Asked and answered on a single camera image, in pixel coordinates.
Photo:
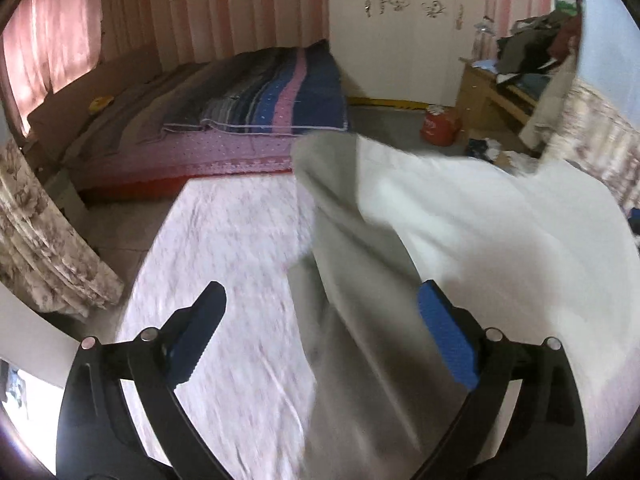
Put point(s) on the pink window curtain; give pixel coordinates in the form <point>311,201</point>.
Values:
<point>50,35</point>

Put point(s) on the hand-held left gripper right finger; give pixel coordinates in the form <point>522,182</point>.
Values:
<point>447,335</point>

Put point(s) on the wooden desk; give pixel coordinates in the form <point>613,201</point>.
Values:
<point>487,95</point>

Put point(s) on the yellow toy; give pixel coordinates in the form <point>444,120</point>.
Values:
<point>100,103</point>

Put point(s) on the brown bed headboard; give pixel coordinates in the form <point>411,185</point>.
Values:
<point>75,95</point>

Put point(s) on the white wardrobe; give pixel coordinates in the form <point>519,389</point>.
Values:
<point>400,50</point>

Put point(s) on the striped blue pink blanket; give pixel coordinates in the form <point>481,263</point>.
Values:
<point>280,90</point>

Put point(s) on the blue floral curtain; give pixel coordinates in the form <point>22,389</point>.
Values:
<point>610,125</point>

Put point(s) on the beige and white jacket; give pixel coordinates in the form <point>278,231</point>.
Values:
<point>475,210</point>

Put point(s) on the pile of dark clothes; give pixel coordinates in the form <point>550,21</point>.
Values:
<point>535,40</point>

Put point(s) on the small dark cloth heap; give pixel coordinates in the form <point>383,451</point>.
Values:
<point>482,149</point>

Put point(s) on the beige floral curtain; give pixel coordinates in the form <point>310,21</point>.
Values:
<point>45,240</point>

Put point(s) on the red bag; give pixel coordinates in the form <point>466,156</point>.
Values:
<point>440,127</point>

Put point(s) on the pink dotted bed sheet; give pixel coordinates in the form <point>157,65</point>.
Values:
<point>200,155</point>

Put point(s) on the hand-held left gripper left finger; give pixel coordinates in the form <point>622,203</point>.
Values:
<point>192,345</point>

